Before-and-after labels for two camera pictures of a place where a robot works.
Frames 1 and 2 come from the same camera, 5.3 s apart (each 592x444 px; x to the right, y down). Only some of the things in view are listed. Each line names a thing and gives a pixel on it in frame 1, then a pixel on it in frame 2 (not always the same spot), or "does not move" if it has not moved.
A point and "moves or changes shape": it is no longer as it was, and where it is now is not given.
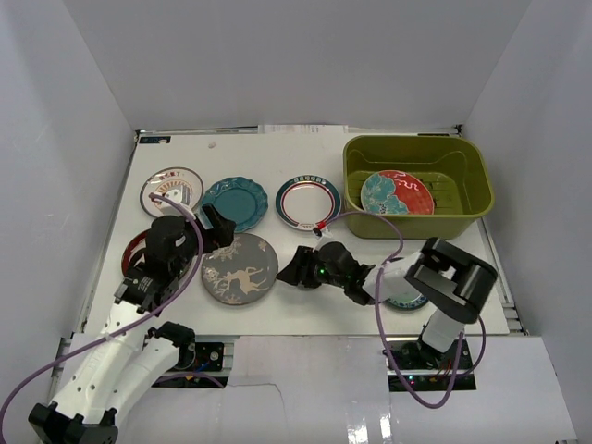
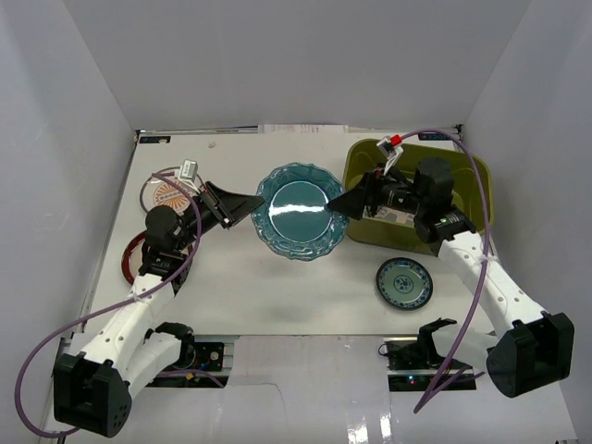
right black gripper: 293,272 -> 368,193
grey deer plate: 239,273 -> 396,215
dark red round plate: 133,252 does not move
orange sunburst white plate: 175,182 does not move
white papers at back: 302,129 does not move
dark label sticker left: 155,140 does not move
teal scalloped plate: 239,199 moves or changes shape
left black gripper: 203,232 -> 218,206
